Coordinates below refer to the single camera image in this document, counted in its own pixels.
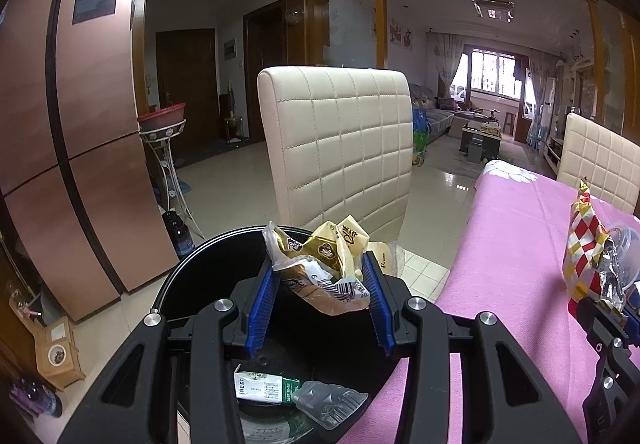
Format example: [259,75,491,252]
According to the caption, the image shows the red gold snack wrapper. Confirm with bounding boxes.
[562,179,626,317]

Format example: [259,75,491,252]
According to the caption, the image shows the clear plastic tray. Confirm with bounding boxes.
[608,223,640,292]

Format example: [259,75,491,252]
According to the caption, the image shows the beige snack bag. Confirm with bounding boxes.
[262,216,405,316]

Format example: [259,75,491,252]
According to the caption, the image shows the black trash bin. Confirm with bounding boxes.
[153,226,397,443]

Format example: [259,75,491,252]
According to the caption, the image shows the cardboard boxes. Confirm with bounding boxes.
[35,316,86,391]

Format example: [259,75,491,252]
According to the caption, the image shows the pink floral tablecloth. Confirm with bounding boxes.
[345,161,639,443]

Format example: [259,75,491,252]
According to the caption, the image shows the copper refrigerator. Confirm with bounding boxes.
[1,0,177,320]

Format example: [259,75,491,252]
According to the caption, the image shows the cream chair far middle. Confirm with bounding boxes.
[556,113,640,213]

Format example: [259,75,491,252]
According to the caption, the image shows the cream chair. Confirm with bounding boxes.
[257,66,413,242]
[556,113,640,213]

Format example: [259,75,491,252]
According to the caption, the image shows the coffee table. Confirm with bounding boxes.
[460,121,501,163]

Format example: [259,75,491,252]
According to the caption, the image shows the white plant stand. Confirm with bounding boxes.
[138,104,205,240]

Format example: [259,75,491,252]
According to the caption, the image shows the colourful bag on floor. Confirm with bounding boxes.
[412,108,431,167]

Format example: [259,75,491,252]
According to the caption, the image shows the grey sofa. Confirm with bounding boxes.
[409,83,456,144]

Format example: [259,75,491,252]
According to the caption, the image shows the cream chair left side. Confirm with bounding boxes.
[257,66,413,242]

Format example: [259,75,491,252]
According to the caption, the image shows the ceiling lamp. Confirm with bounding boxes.
[471,0,514,23]

